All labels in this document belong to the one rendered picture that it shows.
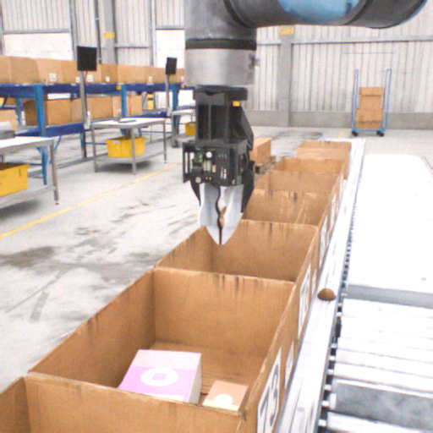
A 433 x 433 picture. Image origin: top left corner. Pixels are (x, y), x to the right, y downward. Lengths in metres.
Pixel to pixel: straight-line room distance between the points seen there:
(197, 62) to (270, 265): 0.83
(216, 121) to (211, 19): 0.12
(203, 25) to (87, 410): 0.48
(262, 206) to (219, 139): 1.12
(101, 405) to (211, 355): 0.39
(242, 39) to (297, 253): 0.80
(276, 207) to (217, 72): 1.14
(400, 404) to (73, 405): 0.68
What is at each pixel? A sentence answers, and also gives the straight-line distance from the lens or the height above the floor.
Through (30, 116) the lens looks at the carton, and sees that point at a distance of 7.74.
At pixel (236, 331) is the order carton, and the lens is 1.00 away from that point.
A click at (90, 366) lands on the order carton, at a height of 0.97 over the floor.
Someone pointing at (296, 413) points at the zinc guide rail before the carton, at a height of 0.89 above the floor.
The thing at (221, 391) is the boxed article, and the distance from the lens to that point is 0.84.
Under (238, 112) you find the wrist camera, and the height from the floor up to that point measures 1.37.
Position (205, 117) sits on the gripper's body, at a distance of 0.63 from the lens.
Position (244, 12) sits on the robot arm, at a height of 1.48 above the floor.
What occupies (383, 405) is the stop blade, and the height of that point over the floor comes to 0.77.
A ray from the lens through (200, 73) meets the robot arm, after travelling 0.62.
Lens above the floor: 1.41
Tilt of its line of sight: 16 degrees down
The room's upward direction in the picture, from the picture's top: straight up
